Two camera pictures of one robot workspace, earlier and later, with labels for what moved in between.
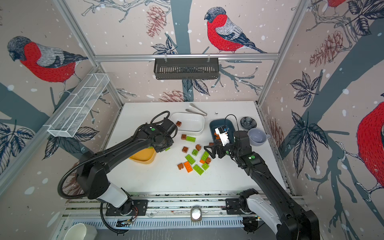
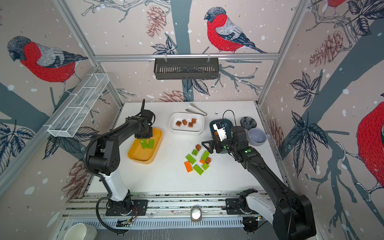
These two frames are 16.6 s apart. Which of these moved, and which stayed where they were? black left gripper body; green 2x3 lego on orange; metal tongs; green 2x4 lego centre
Moved: black left gripper body
Stayed: green 2x3 lego on orange; metal tongs; green 2x4 lego centre
